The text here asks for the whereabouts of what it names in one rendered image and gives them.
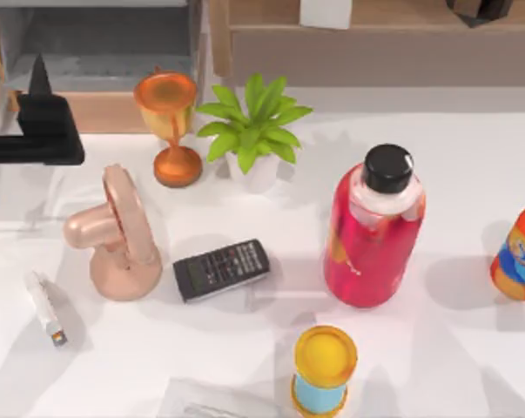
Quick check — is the pale wooden drawer front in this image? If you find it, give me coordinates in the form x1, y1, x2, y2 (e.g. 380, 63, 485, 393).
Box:
51, 90, 161, 135

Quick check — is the grey pierced drawer inside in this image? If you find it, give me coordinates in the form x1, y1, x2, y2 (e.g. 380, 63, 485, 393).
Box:
0, 0, 204, 94

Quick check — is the orange gold trophy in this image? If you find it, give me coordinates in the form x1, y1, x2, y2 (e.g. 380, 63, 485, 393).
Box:
133, 66, 204, 189

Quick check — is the pink desk fan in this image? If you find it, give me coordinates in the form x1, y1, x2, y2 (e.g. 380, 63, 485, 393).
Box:
63, 164, 164, 302

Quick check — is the white marker pen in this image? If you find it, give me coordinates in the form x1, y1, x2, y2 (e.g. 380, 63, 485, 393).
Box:
25, 270, 68, 348

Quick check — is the green plant in white pot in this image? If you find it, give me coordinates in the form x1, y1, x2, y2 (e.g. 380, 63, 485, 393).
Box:
193, 71, 314, 194

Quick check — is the black calculator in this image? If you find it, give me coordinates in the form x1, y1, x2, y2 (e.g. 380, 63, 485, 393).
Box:
172, 238, 272, 305

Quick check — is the white box on shelf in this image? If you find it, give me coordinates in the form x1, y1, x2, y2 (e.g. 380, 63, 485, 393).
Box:
299, 0, 354, 31

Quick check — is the wooden open shelf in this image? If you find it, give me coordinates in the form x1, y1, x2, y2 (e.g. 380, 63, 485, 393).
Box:
208, 0, 525, 89

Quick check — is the red bottle with black cap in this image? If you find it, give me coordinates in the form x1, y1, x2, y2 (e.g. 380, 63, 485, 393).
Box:
322, 144, 427, 309

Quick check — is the blue can with yellow lid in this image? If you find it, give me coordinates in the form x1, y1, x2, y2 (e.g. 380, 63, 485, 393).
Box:
290, 325, 359, 416

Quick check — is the black object on shelf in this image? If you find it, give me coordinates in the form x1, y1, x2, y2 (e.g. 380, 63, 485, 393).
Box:
444, 0, 521, 30

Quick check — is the orange and blue can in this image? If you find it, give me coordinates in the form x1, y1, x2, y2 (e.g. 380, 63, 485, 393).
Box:
489, 205, 525, 302

